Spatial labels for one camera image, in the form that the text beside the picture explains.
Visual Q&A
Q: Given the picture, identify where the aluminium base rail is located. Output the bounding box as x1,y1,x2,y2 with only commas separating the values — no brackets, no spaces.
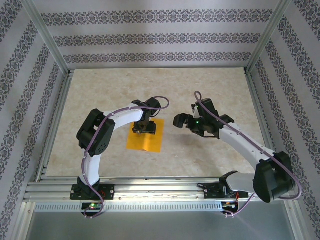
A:
23,176,296,203

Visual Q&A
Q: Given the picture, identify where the slotted grey cable duct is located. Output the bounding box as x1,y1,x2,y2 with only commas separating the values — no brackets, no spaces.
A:
33,201,224,213

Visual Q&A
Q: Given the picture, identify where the aluminium lower frame bar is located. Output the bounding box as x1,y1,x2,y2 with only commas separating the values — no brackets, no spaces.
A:
19,201,36,240
284,199,302,240

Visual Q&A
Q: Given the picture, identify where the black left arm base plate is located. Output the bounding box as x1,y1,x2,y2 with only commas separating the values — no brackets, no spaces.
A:
70,183,116,201

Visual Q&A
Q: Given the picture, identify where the orange paper sheet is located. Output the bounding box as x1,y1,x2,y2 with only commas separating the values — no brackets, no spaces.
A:
126,118,165,153

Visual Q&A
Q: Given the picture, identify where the aluminium side rail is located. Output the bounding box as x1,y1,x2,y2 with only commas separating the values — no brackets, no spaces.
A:
36,69,75,183
243,68,286,181

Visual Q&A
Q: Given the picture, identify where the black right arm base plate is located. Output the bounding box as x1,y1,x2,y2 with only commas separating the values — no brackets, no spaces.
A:
203,182,251,200

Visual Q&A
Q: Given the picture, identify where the aluminium corner post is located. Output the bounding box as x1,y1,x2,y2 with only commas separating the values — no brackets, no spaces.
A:
21,0,71,76
246,0,293,75

